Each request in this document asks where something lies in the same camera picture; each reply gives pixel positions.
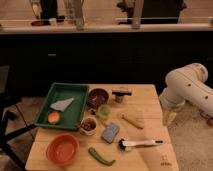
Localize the blue sponge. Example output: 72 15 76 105
101 123 120 144

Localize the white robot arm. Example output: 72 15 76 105
159 63 213 126

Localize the green plastic tray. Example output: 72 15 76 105
35 83 89 131

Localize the black and wood stamp block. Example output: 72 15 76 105
112 87 132 103

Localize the small green cup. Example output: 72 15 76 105
97 105 111 120

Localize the dark red bowl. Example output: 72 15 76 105
87 88 109 109

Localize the green chili pepper toy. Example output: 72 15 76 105
88 147 115 166

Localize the white cup with brown contents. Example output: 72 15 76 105
80 117 97 136

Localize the grey cloth piece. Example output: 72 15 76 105
50 98 74 112

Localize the orange plastic bowl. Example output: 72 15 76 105
46 134 79 167

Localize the orange peach toy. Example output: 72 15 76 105
47 112 60 124

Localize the black chair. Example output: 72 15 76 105
0 65 35 171

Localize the small red dish on counter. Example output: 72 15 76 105
31 20 44 26

